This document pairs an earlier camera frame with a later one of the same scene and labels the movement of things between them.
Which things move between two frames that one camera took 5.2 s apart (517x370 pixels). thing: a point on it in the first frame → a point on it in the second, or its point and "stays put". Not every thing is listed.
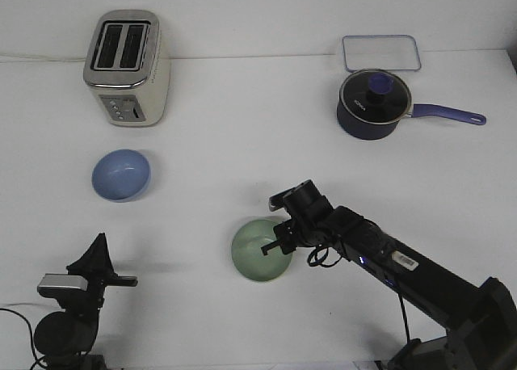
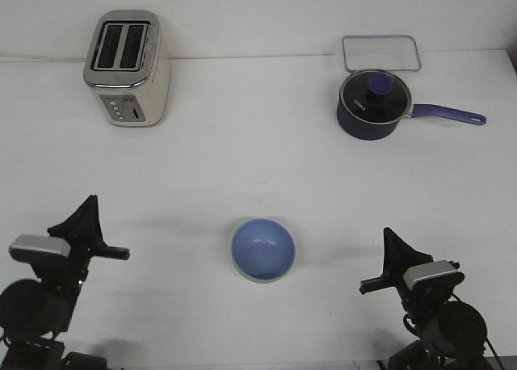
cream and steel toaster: [123, 68] stays put
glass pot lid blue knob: [374, 96] stays put
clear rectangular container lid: [380, 52] stays put
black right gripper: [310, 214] → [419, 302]
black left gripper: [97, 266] → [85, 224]
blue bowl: [121, 175] → [263, 248]
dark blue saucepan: [367, 131] stays put
